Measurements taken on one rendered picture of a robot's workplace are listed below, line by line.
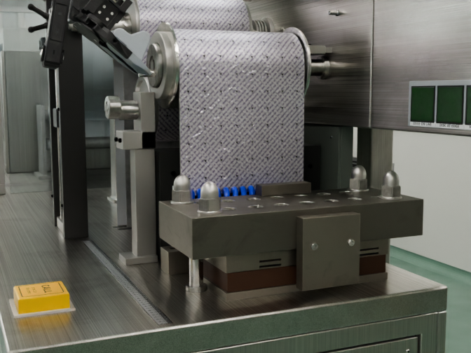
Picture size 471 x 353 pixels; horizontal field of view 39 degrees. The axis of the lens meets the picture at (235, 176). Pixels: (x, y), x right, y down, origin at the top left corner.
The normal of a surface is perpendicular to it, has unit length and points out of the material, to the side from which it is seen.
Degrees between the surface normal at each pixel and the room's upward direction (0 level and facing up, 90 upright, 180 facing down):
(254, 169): 90
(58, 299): 90
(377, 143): 90
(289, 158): 90
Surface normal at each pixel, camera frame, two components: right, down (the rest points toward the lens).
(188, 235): -0.92, 0.05
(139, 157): 0.40, 0.11
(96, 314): 0.00, -0.99
